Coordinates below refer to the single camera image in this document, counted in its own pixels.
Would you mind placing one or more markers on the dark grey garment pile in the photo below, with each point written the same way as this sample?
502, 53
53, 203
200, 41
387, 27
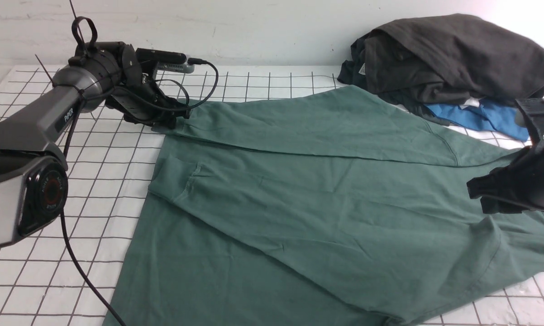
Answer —
446, 60

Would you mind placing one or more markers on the green long-sleeve shirt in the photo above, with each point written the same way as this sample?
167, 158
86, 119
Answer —
334, 209

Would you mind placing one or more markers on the blue garment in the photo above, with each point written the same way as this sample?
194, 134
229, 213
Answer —
489, 116

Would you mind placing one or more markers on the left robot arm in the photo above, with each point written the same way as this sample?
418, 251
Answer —
33, 169

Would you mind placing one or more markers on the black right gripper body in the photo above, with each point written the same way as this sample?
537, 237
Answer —
515, 188

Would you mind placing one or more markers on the white grid tablecloth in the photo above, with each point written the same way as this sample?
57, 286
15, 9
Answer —
111, 164

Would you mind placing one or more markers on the white garment under pile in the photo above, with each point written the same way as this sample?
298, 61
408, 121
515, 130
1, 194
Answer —
471, 102

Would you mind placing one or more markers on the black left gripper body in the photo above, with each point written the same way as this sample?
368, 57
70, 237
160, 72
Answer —
147, 105

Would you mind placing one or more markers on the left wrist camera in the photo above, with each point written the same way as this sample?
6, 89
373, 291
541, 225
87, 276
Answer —
152, 60

